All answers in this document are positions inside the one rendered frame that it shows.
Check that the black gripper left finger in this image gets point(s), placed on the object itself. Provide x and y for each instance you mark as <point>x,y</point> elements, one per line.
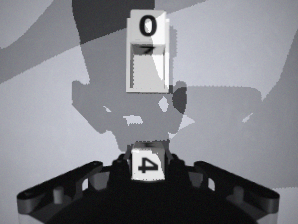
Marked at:
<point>36,205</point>

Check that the white rectangular tray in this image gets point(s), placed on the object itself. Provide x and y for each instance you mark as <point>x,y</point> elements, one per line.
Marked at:
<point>147,74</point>

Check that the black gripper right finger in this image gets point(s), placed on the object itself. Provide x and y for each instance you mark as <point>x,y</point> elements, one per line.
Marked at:
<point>260,202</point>

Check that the white cube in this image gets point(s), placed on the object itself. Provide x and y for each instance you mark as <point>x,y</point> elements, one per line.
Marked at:
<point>148,161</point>
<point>147,31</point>

